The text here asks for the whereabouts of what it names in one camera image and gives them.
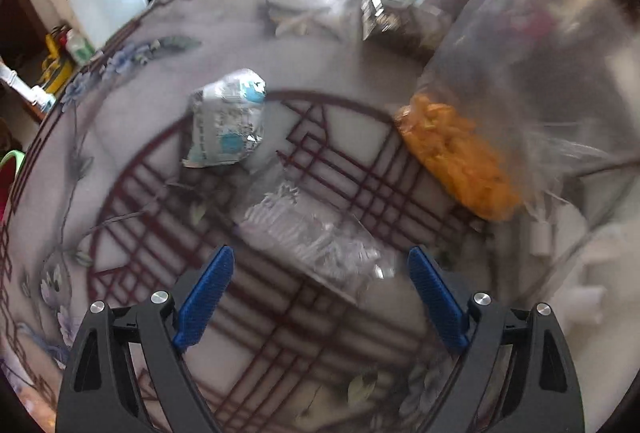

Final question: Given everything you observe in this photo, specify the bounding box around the clear printed plastic bag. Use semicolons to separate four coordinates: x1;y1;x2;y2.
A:
230;164;400;304

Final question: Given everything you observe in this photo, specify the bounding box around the blue white package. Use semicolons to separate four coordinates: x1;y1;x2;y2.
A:
182;69;267;169

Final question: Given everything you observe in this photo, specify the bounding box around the floral patterned tablecloth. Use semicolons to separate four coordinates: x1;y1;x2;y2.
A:
0;0;601;433

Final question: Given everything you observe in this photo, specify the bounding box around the red bin with green rim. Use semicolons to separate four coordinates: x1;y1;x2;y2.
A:
0;150;25;219

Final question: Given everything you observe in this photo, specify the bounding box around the clear bag of orange snacks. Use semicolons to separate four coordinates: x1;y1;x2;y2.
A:
396;0;639;221

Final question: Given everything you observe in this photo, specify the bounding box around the yellow jug on floor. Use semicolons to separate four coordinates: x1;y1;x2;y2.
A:
39;34;75;94

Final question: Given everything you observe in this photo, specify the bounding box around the dark patterned remote box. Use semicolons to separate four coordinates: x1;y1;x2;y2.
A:
360;0;423;45

